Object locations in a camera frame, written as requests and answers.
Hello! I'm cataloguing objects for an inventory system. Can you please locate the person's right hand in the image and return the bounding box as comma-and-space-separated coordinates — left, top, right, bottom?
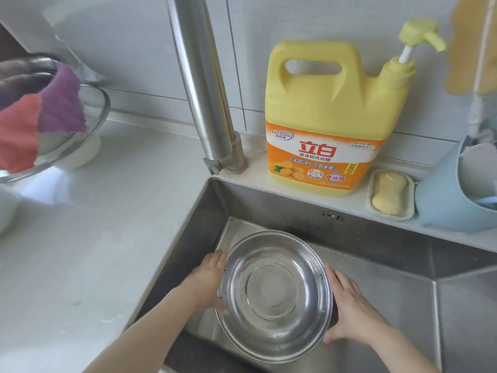
322, 264, 393, 345

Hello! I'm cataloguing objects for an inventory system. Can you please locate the person's left hand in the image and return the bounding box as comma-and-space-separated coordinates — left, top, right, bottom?
182, 249, 230, 315

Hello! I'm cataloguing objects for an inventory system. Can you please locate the stainless steel pot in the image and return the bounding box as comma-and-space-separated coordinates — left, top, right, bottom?
215, 230, 339, 365

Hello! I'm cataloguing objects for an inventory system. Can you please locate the person's right forearm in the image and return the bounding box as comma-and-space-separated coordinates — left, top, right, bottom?
369, 326, 440, 373

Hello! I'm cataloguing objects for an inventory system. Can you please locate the person's left forearm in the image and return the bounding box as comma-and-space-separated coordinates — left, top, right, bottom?
83, 283, 202, 373

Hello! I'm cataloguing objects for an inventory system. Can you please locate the steel sink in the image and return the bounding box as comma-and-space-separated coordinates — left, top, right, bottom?
134, 178, 497, 373

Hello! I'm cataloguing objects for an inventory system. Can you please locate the yellow soap in dish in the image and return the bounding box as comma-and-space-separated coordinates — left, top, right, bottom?
366, 168, 416, 222

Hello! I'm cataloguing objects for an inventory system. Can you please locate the yellow soap bar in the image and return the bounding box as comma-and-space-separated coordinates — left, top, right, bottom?
372, 171, 408, 216

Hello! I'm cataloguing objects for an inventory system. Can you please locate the light blue utensil holder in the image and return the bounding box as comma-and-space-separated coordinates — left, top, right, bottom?
414, 134, 497, 234

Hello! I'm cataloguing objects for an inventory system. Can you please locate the steel faucet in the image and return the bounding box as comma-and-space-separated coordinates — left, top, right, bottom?
167, 0, 248, 175

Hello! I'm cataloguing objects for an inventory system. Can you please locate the yellow detergent jug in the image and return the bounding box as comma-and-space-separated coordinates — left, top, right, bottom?
265, 18, 447, 197

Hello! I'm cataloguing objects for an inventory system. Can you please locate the purple cloth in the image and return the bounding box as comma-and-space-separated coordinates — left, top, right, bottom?
37, 62, 87, 135

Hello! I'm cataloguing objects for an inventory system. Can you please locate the red cloth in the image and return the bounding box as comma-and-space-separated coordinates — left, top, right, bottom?
0, 93, 42, 175

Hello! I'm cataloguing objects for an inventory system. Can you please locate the steel basin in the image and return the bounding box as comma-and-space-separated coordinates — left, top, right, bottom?
0, 54, 65, 109

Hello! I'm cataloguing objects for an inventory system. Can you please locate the tan sponge brush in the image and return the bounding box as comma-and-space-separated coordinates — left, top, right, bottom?
444, 0, 497, 136

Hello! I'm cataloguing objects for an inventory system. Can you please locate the dark brown framed window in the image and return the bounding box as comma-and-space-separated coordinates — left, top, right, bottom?
0, 23, 28, 63

